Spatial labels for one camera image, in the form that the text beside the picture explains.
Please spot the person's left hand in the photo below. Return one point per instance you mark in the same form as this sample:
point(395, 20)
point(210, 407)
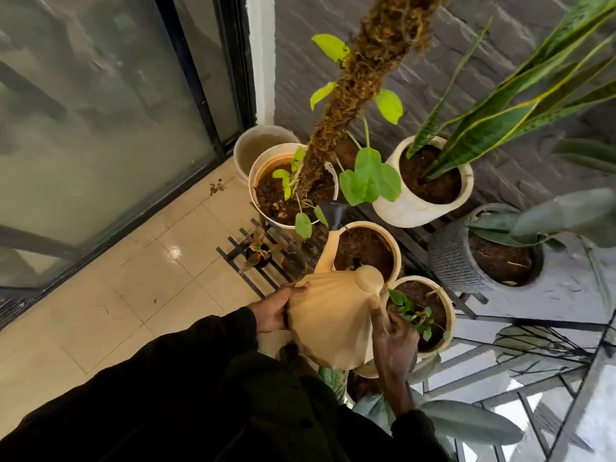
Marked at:
point(269, 312)

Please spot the person's right hand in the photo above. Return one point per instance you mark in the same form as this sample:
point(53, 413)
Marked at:
point(397, 351)

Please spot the person's right fingers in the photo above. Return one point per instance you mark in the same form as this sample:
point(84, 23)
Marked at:
point(381, 324)

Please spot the person's left thumb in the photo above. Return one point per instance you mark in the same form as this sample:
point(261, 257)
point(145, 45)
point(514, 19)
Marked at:
point(291, 290)

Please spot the beige plastic watering can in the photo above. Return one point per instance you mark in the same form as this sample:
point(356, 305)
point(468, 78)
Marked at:
point(332, 317)

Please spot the person's right forearm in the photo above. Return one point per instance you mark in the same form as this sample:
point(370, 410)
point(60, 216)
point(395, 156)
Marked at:
point(409, 423)

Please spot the person's left forearm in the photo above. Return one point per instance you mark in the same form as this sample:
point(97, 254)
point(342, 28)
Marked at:
point(168, 370)

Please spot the small green leafy plant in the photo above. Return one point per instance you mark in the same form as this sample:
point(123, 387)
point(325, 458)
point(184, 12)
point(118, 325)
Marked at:
point(409, 310)

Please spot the small black plant pot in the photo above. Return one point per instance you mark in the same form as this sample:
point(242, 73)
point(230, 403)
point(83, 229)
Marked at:
point(255, 259)

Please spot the small red-green plant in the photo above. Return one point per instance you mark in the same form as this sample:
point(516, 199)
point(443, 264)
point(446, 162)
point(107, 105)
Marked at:
point(257, 245)

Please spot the cream pot with small plant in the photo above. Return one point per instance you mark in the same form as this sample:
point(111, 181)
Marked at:
point(435, 303)

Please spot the cream pot with bare soil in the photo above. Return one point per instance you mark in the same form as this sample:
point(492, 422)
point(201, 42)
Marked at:
point(365, 245)

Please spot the cream pot with moss pole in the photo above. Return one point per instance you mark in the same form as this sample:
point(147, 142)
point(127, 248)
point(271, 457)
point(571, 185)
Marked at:
point(269, 197)

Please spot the grey textured plant pot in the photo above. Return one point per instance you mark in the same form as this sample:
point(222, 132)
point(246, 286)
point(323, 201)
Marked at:
point(452, 259)

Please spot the white round plant pot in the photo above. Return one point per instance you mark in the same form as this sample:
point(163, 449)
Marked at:
point(409, 211)

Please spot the dry leaf scrap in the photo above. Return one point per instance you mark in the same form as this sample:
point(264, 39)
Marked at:
point(216, 187)

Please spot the large-leafed green plant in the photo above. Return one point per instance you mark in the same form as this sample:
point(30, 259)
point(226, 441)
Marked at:
point(467, 421)

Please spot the light green pothos plant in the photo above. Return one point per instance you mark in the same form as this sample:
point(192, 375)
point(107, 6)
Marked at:
point(368, 177)

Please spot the empty cream plant pot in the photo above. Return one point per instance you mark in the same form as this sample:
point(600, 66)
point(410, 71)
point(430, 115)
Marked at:
point(260, 146)

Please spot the black metal plant stand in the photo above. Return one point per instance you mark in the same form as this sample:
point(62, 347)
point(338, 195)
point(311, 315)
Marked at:
point(529, 323)

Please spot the grey-green rubber plant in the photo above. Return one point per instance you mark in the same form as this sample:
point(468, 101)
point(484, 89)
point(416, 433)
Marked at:
point(563, 214)

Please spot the yellow-edged snake plant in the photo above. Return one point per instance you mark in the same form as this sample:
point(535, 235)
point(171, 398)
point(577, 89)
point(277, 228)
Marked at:
point(486, 125)

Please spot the black framed glass door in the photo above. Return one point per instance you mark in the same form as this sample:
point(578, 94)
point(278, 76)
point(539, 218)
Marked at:
point(96, 115)

